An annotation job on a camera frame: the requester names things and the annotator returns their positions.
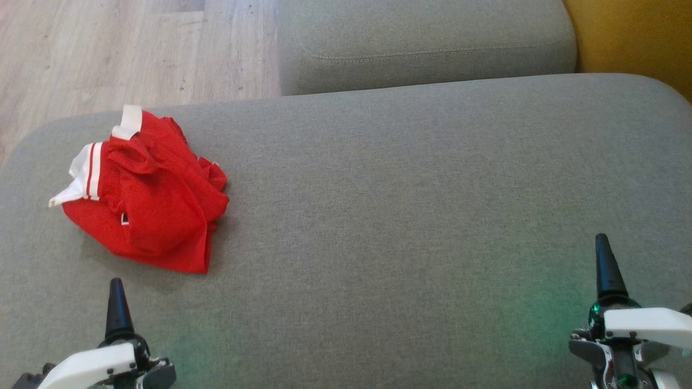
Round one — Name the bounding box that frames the mustard yellow cushion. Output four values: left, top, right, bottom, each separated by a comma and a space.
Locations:
562, 0, 692, 103

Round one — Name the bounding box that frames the grey sofa back cushion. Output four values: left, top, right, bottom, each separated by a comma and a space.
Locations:
277, 0, 578, 97

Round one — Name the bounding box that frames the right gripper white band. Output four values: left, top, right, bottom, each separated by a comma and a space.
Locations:
569, 233, 692, 389

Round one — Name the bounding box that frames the grey sofa seat cushion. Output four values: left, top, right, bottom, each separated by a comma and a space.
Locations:
0, 73, 692, 389

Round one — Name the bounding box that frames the red white basketball jersey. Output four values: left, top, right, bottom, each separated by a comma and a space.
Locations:
49, 104, 230, 274

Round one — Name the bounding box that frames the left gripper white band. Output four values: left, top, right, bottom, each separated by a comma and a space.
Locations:
37, 278, 177, 389

